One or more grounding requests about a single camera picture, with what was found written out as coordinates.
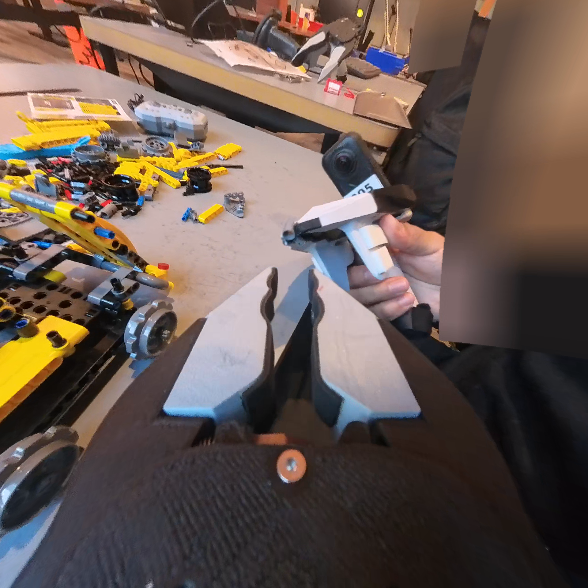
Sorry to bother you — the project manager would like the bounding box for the blue plastic bin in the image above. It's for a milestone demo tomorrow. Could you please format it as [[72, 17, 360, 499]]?
[[365, 45, 410, 70]]

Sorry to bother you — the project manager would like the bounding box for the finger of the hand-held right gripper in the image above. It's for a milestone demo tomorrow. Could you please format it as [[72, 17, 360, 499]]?
[[293, 192, 383, 234], [292, 229, 356, 290]]

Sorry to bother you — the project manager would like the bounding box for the instruction booklet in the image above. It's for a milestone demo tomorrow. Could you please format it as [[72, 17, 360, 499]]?
[[27, 92, 132, 121]]

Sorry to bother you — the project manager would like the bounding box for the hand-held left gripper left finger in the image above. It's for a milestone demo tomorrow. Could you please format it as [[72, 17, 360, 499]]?
[[162, 266, 279, 432]]

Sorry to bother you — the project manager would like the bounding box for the light blue toy piece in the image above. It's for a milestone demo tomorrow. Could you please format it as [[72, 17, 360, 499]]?
[[0, 135, 91, 160]]

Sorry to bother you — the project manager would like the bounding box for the black toy wheel rim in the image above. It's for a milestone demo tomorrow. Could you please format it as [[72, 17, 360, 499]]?
[[183, 165, 215, 197], [98, 175, 139, 204]]

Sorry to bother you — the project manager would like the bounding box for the unused hand-held gripper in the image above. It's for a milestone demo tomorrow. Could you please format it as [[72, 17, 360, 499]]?
[[290, 16, 368, 84]]

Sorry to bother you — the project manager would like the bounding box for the dark grey pouch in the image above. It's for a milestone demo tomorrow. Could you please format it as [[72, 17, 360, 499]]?
[[345, 56, 383, 80]]

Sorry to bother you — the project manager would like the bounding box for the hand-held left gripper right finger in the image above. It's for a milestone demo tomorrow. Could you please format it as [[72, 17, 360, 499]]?
[[308, 269, 422, 442]]

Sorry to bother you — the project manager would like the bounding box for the white paper sheet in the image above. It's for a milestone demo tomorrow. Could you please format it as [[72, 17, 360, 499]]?
[[200, 39, 313, 82]]

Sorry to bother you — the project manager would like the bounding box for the orange object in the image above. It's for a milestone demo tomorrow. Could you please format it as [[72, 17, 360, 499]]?
[[62, 25, 100, 70]]

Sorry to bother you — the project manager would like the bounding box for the small grey toy wheel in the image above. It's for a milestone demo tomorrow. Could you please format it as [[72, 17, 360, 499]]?
[[140, 135, 174, 158]]

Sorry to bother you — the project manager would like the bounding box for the grey toy turntable ring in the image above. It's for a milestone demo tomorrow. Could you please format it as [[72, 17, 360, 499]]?
[[71, 145, 105, 167]]

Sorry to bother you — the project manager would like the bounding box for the black handle device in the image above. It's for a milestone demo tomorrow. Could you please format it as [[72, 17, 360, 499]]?
[[253, 11, 300, 52]]

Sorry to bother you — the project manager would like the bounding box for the pile of yellow toy beams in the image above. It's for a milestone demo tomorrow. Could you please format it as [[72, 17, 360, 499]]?
[[10, 110, 243, 196]]

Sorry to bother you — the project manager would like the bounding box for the person's right hand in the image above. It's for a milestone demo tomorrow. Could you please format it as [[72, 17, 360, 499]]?
[[346, 213, 445, 322]]

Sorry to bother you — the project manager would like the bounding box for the grey toy battery box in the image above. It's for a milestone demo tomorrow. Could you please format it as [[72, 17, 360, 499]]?
[[133, 100, 209, 141]]

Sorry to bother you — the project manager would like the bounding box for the yellow black toy vehicle model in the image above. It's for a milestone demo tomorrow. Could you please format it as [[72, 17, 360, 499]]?
[[0, 181, 180, 540]]

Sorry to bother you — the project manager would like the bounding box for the long grey table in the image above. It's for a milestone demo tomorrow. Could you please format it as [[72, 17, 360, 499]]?
[[79, 14, 425, 150]]

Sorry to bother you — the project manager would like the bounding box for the pile of small toy connectors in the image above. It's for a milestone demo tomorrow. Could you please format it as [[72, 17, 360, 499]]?
[[0, 154, 159, 221]]

